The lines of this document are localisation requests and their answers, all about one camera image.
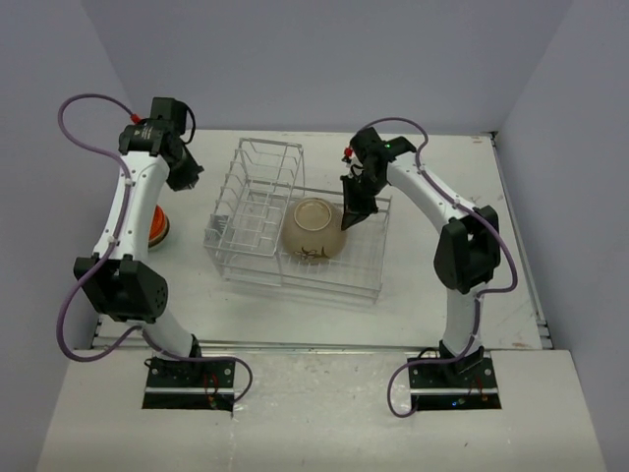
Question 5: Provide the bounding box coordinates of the orange plastic bowl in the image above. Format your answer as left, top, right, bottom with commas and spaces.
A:
148, 206, 169, 246

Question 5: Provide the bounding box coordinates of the white wire dish rack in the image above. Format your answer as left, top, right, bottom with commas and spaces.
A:
203, 138, 392, 299

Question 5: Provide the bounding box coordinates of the large beige ceramic bowl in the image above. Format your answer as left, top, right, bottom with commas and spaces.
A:
280, 197, 348, 264

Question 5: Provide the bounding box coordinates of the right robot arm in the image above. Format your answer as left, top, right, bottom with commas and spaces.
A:
341, 127, 500, 386

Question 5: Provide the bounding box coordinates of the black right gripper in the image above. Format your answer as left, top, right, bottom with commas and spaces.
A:
342, 171, 387, 230

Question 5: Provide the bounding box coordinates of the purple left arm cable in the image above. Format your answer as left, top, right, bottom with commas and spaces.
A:
56, 93, 254, 408

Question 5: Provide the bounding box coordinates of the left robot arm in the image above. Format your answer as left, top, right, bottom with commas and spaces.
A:
74, 97, 204, 386

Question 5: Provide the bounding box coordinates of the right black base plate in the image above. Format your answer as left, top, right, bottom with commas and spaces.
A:
408, 353, 502, 412

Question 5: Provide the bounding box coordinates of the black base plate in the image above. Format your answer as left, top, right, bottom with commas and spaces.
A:
142, 357, 236, 412
408, 353, 502, 412

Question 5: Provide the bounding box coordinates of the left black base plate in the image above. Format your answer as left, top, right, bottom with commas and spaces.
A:
142, 357, 236, 412

